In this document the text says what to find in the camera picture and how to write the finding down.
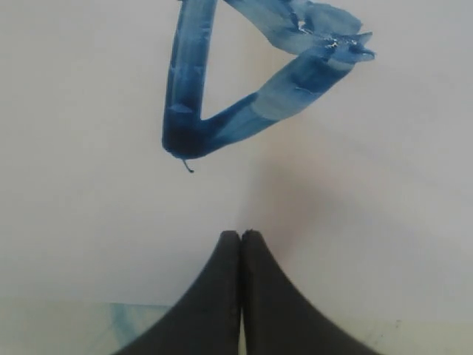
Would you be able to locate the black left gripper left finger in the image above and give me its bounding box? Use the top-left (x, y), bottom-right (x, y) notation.
top-left (117, 231), bottom-right (241, 355)

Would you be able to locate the white paper sheet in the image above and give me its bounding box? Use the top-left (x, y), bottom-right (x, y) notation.
top-left (1, 1), bottom-right (472, 312)

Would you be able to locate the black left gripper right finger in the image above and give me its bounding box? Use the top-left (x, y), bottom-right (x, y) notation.
top-left (240, 230), bottom-right (376, 355)

